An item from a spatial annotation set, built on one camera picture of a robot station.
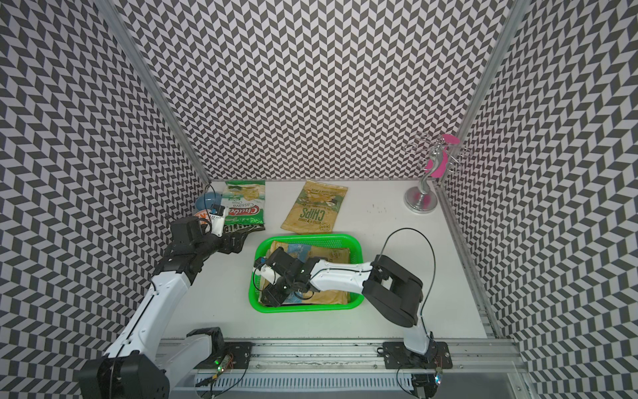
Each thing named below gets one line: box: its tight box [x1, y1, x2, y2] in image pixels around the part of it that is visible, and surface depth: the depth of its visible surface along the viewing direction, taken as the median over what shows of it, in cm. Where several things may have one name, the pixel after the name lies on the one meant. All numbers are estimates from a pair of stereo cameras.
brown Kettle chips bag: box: [223, 223, 266, 234], surface depth 101 cm
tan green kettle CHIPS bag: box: [280, 179, 349, 234], surface depth 109 cm
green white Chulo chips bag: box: [221, 179, 266, 226], surface depth 110 cm
